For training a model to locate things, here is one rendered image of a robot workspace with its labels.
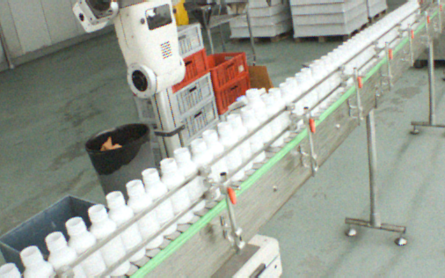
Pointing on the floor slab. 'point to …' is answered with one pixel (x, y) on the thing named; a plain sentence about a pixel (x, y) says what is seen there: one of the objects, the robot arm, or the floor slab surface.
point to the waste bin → (121, 157)
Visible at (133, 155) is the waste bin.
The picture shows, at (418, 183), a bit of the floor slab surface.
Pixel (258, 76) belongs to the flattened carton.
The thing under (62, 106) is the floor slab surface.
